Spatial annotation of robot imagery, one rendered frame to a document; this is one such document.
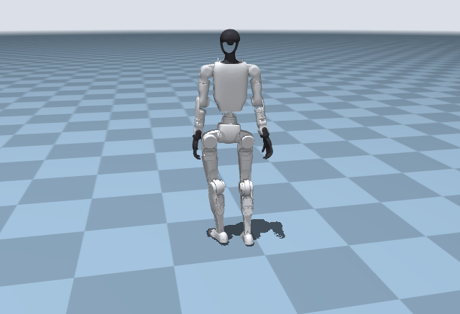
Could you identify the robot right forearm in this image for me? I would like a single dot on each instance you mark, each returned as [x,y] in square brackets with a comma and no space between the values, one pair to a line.
[261,118]

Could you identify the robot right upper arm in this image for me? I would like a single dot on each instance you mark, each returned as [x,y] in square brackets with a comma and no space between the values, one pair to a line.
[256,84]

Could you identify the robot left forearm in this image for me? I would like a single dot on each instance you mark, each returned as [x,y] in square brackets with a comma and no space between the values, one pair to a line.
[199,117]

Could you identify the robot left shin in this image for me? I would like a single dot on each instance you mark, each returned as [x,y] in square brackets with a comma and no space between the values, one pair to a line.
[217,203]

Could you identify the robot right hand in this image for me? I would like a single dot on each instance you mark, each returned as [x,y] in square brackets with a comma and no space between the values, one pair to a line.
[267,143]

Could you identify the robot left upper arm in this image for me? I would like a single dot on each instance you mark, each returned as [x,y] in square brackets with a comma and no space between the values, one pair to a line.
[205,72]

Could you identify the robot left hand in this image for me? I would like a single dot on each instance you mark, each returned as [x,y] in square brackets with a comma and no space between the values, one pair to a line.
[196,137]

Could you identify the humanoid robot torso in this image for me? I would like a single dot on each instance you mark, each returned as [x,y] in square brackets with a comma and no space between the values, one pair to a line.
[230,83]

